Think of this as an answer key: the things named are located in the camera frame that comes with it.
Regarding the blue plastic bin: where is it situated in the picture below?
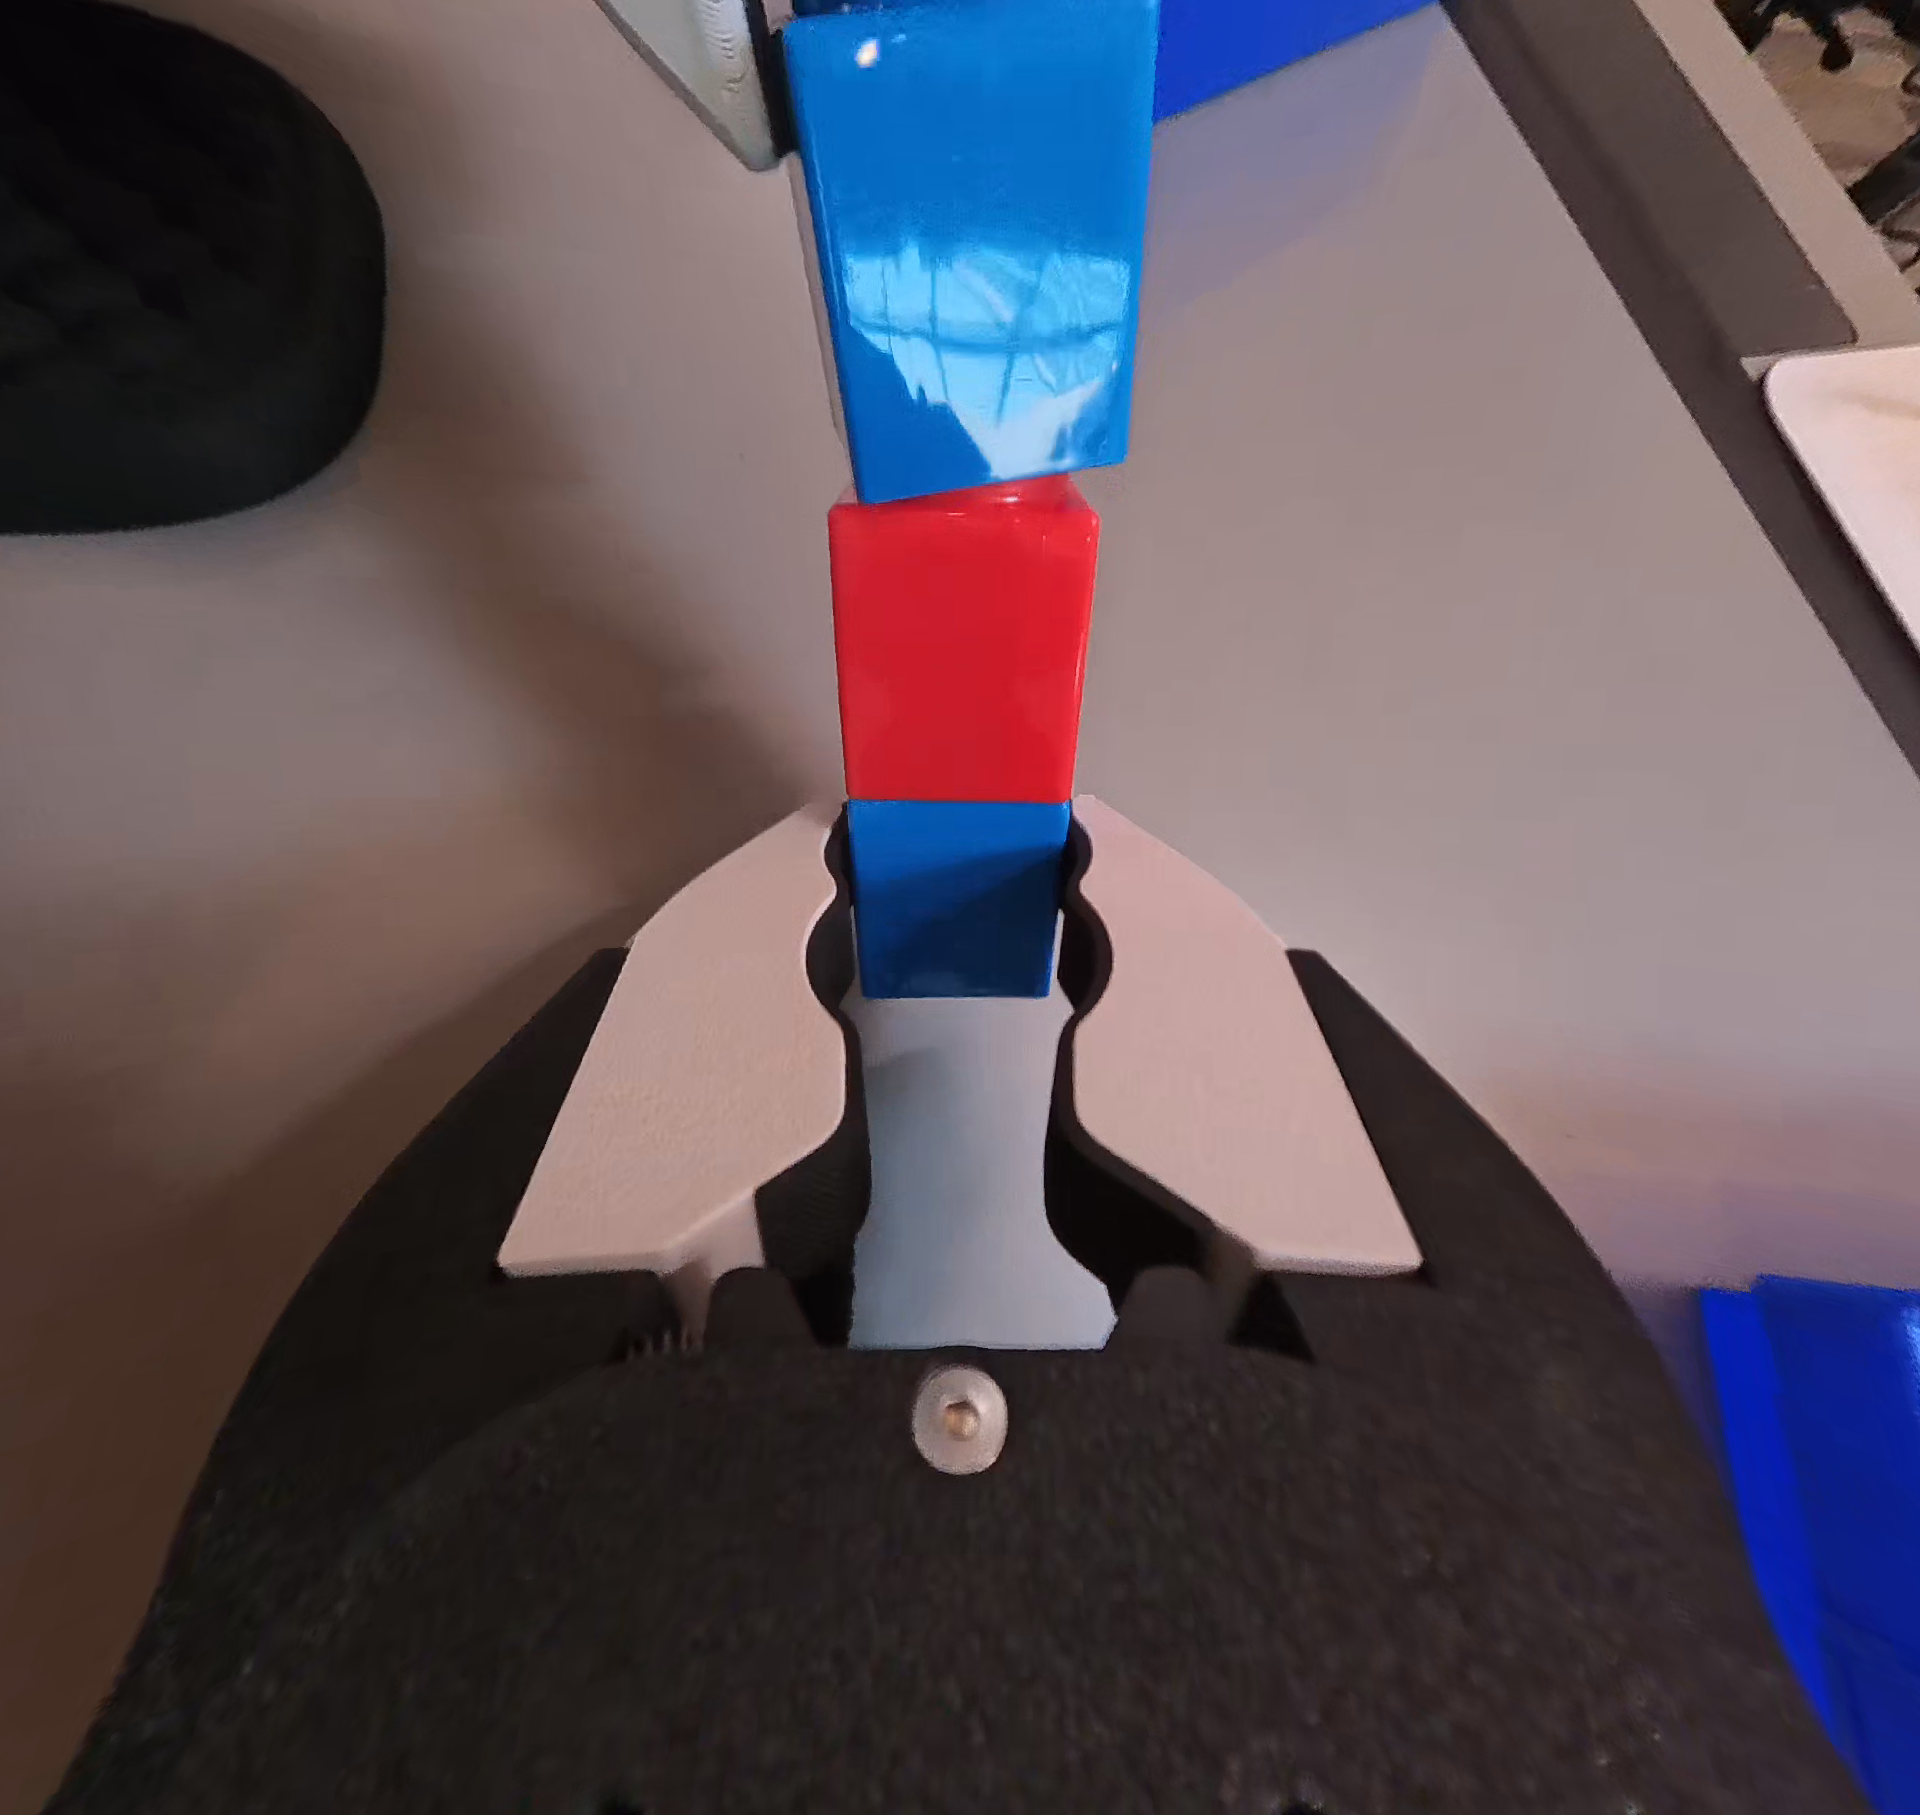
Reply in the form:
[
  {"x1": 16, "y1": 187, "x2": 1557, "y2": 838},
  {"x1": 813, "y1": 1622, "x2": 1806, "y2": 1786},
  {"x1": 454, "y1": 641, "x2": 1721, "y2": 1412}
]
[
  {"x1": 1149, "y1": 0, "x2": 1545, "y2": 126},
  {"x1": 1696, "y1": 1274, "x2": 1920, "y2": 1815}
]

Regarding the black textured pad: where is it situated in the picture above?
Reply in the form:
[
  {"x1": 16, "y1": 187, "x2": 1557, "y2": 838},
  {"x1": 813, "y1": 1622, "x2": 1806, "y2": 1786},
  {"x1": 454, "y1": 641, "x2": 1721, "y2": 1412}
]
[{"x1": 0, "y1": 0, "x2": 391, "y2": 537}]

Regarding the blue mega block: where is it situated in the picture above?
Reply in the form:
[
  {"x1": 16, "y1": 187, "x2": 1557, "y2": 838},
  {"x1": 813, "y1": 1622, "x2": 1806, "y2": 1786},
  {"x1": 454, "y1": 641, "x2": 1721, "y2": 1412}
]
[
  {"x1": 843, "y1": 796, "x2": 1076, "y2": 1002},
  {"x1": 772, "y1": 0, "x2": 1164, "y2": 504}
]

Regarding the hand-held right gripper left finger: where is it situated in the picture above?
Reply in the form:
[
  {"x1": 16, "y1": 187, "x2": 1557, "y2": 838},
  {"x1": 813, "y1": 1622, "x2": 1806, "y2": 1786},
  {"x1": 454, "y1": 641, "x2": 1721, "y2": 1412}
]
[{"x1": 496, "y1": 796, "x2": 871, "y2": 1309}]

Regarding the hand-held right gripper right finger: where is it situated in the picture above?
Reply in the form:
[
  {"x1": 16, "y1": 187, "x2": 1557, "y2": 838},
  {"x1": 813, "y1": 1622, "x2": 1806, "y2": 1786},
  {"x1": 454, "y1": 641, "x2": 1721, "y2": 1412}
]
[{"x1": 1049, "y1": 792, "x2": 1426, "y2": 1277}]

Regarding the red mega block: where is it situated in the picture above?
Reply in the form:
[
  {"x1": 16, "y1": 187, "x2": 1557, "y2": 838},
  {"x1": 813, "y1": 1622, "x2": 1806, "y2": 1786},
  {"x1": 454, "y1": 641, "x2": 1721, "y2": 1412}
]
[{"x1": 828, "y1": 482, "x2": 1104, "y2": 808}]

